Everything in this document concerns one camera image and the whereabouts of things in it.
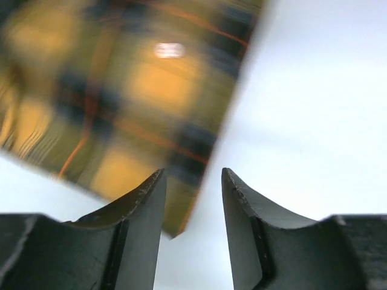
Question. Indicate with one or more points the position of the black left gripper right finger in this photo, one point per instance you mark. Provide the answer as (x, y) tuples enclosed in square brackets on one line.
[(271, 247)]

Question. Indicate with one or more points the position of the yellow plaid long sleeve shirt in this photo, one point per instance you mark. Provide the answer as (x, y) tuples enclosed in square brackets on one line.
[(103, 93)]

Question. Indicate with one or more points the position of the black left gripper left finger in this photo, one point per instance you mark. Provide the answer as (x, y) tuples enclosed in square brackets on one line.
[(114, 247)]

